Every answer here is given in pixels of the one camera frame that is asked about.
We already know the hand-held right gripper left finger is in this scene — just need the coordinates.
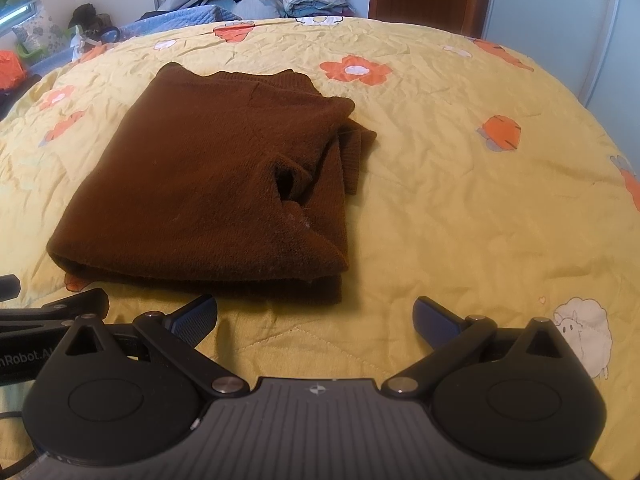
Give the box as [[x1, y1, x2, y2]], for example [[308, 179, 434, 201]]
[[62, 294, 249, 401]]

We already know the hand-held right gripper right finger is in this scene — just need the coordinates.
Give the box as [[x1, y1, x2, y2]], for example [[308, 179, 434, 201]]
[[382, 296, 571, 401]]

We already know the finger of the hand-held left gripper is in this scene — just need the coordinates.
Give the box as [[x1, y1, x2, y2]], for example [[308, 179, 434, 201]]
[[0, 273, 22, 302], [0, 288, 110, 334]]

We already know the brown knit sweater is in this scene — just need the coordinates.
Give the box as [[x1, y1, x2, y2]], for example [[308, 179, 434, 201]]
[[46, 62, 378, 307]]

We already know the yellow floral quilt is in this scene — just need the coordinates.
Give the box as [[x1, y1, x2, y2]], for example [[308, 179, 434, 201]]
[[0, 16, 640, 467]]

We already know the dark cloth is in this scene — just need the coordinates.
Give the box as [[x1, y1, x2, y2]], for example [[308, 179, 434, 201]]
[[0, 75, 44, 122]]

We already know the orange cloth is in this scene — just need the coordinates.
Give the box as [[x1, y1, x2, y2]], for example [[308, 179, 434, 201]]
[[0, 50, 29, 94]]

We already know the white crumpled cloth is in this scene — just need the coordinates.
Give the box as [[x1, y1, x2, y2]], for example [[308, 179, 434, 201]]
[[69, 24, 101, 59]]

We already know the grey floral pillow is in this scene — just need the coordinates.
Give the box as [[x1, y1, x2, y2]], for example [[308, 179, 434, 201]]
[[12, 12, 69, 56]]

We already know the window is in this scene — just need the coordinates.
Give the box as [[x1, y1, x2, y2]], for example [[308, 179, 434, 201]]
[[0, 0, 39, 36]]

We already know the dark plush toy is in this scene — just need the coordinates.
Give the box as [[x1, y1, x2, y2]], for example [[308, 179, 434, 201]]
[[70, 3, 109, 31]]

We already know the blue quilted blanket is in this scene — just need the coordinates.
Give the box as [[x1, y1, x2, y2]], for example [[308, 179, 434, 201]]
[[30, 5, 237, 67]]

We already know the frosted sliding wardrobe door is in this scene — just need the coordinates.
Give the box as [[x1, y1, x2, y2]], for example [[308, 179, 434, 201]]
[[480, 0, 640, 122]]

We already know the black cable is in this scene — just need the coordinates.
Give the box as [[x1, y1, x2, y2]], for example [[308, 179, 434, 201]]
[[0, 409, 40, 467]]

